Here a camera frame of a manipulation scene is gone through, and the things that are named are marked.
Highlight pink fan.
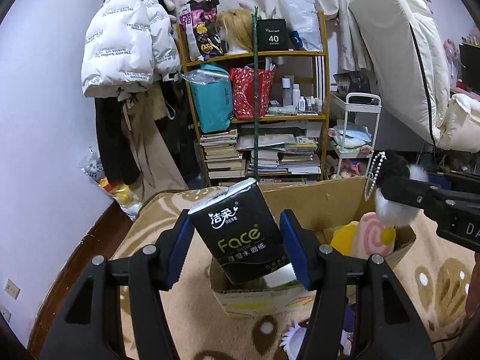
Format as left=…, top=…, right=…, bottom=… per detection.
left=442, top=37, right=462, bottom=83

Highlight printed cardboard box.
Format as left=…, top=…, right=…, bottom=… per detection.
left=208, top=175, right=417, bottom=317

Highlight stack of books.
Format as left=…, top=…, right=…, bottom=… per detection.
left=199, top=122, right=323, bottom=184

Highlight teal bag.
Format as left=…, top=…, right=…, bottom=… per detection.
left=184, top=64, right=233, bottom=134

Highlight black hanging garment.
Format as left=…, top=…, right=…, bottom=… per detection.
left=94, top=95, right=141, bottom=186
left=161, top=79, right=203, bottom=188

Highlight dark patterned bag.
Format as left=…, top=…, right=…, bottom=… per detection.
left=333, top=71, right=372, bottom=96

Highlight black white furry plush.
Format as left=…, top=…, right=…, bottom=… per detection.
left=364, top=151, right=428, bottom=242

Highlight beige printed blanket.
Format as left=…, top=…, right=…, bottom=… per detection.
left=109, top=185, right=480, bottom=360

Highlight plastic bag of toys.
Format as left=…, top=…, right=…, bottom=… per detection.
left=79, top=148, right=143, bottom=220

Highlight clear plastic bag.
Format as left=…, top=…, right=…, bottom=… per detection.
left=283, top=0, right=323, bottom=52

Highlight pile of small plush toys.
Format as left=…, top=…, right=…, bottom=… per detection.
left=324, top=155, right=366, bottom=181

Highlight beige hanging trousers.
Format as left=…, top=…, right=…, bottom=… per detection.
left=118, top=90, right=188, bottom=192

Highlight white puffer jacket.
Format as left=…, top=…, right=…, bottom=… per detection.
left=80, top=0, right=181, bottom=98

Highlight red gift bag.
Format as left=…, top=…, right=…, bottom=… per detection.
left=229, top=65, right=276, bottom=120

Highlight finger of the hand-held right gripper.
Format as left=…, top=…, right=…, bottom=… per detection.
left=377, top=176, right=439, bottom=218

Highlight green pole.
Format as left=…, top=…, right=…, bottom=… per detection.
left=252, top=5, right=261, bottom=181

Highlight printed tote bag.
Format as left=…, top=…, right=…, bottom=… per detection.
left=179, top=0, right=227, bottom=61

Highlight light blue cloth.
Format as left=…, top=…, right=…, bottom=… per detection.
left=334, top=120, right=376, bottom=151

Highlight pink white swirl roll plush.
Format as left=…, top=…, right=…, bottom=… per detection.
left=352, top=212, right=396, bottom=259

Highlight wooden shelf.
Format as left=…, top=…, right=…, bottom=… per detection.
left=176, top=10, right=331, bottom=188

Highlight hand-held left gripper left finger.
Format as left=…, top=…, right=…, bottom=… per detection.
left=39, top=208, right=196, bottom=360

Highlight blonde wig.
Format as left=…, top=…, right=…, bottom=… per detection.
left=217, top=8, right=257, bottom=55

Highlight group of small bottles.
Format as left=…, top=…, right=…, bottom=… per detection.
left=282, top=76, right=324, bottom=113

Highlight person's right forearm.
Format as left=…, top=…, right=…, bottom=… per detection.
left=465, top=283, right=480, bottom=319

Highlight black white striped box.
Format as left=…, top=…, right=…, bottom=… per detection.
left=314, top=55, right=327, bottom=102

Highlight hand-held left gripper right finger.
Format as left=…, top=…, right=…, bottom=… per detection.
left=279, top=209, right=437, bottom=360

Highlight black monitor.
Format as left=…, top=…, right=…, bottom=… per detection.
left=458, top=43, right=480, bottom=94

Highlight white mattress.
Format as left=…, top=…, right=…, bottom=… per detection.
left=349, top=0, right=480, bottom=154

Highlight black tissue pack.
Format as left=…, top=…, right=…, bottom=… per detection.
left=187, top=179, right=297, bottom=286

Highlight yellow plush with keychain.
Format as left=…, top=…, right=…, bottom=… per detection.
left=330, top=221, right=362, bottom=259

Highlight white utility cart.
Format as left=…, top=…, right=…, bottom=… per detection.
left=324, top=93, right=382, bottom=181

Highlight purple plush doll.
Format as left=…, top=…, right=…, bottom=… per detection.
left=280, top=304, right=357, bottom=359

